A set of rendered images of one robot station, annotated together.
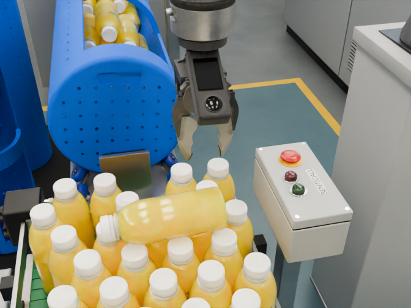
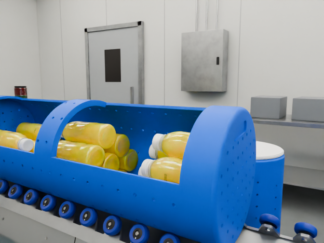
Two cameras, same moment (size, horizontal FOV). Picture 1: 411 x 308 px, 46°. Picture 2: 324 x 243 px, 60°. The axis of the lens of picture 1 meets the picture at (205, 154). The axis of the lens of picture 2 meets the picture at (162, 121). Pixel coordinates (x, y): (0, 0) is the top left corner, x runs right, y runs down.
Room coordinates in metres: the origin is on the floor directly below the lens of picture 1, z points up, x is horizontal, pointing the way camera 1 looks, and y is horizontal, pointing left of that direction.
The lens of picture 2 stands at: (1.95, -0.14, 1.28)
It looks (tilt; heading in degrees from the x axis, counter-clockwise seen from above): 8 degrees down; 134
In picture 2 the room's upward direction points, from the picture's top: straight up
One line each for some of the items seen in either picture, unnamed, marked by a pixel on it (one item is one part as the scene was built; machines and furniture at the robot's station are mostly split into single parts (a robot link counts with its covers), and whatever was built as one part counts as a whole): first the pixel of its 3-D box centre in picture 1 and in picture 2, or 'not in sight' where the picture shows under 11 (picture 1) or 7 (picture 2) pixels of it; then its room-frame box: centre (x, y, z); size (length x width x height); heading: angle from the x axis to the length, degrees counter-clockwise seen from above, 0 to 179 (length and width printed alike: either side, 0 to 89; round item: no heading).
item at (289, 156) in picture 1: (290, 157); not in sight; (0.69, -0.15, 1.11); 0.04 x 0.04 x 0.01
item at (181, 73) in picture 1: (201, 68); not in sight; (0.66, 0.01, 1.30); 0.09 x 0.08 x 0.12; 13
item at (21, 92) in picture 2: not in sight; (20, 91); (0.33, 0.43, 1.23); 0.06 x 0.06 x 0.04
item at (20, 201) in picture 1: (30, 219); not in sight; (0.69, 0.35, 0.95); 0.10 x 0.07 x 0.10; 103
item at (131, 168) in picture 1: (126, 175); not in sight; (0.78, 0.16, 0.99); 0.10 x 0.02 x 0.12; 103
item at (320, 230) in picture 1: (297, 198); not in sight; (0.64, -0.16, 1.05); 0.20 x 0.10 x 0.10; 13
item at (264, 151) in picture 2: not in sight; (244, 148); (1.45, 0.83, 1.03); 0.28 x 0.28 x 0.01
